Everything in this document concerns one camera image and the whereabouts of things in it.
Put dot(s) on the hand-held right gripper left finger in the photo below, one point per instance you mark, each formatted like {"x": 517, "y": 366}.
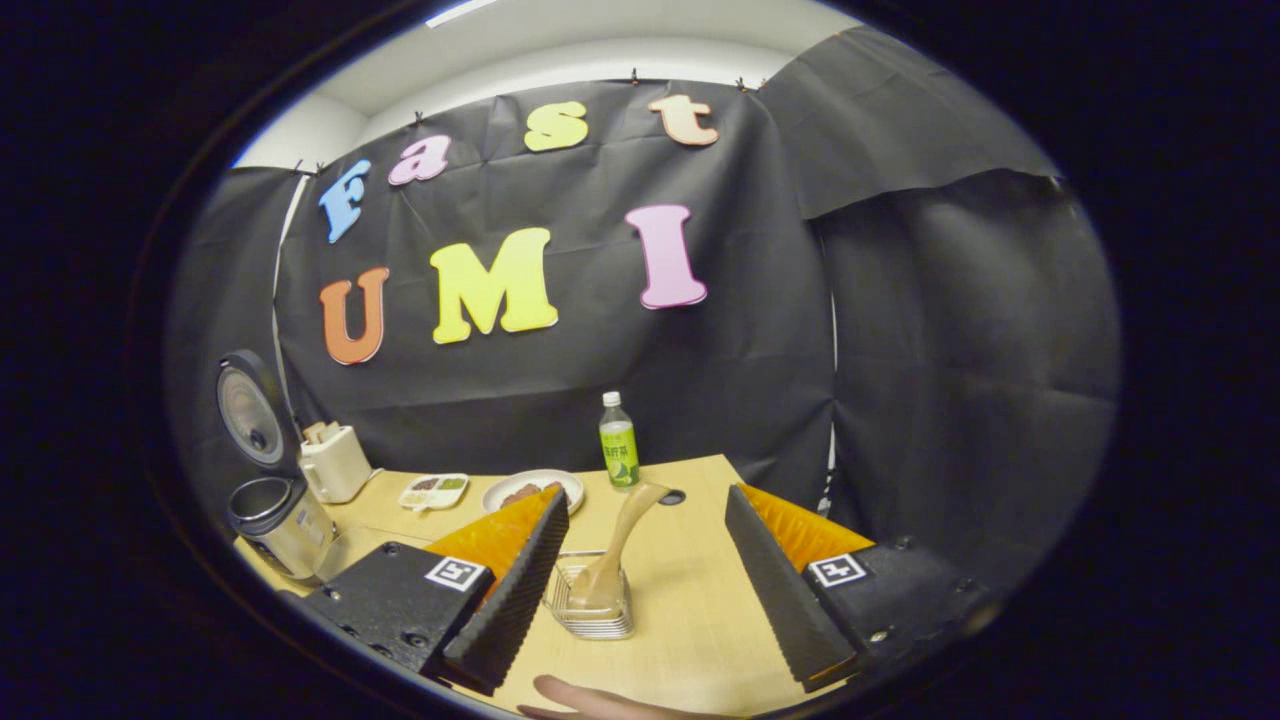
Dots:
{"x": 510, "y": 600}

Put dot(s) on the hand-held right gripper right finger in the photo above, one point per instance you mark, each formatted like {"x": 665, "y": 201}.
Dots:
{"x": 780, "y": 600}

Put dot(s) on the wooden spoon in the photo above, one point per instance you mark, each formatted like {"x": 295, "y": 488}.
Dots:
{"x": 625, "y": 530}

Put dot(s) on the dark grey rice cooker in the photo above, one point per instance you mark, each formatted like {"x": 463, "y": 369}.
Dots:
{"x": 285, "y": 530}

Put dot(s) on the white round plate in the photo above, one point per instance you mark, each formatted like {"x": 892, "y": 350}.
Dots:
{"x": 530, "y": 478}

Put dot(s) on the small white divided dish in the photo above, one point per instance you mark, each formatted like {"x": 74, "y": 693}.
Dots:
{"x": 432, "y": 492}

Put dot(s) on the green tea bottle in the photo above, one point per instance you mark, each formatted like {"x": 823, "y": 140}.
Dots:
{"x": 619, "y": 450}

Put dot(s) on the black backdrop cloth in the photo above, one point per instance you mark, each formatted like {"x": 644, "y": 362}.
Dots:
{"x": 750, "y": 350}

